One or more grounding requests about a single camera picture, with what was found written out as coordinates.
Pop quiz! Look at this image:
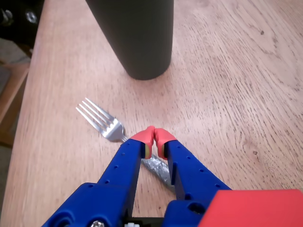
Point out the metal fork with foil handle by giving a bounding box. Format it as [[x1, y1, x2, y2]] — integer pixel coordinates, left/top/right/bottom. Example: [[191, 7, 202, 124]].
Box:
[[75, 97, 176, 190]]

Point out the wooden stool frame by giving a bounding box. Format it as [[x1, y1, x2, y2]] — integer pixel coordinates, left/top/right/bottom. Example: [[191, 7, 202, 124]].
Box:
[[0, 61, 31, 148]]

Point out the red camera mount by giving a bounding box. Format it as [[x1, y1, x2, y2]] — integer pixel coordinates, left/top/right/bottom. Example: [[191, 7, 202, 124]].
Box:
[[197, 189, 303, 227]]

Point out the tall gray cup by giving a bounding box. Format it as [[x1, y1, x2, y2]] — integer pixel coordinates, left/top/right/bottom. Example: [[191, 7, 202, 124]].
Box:
[[85, 0, 175, 80]]

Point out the black equipment with metal screws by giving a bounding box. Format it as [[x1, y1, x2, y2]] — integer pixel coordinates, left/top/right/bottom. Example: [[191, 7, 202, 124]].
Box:
[[0, 0, 45, 56]]

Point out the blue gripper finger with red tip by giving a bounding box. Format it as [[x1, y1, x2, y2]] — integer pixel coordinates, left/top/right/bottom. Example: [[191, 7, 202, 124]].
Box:
[[154, 128, 232, 227], [41, 126, 156, 227]]

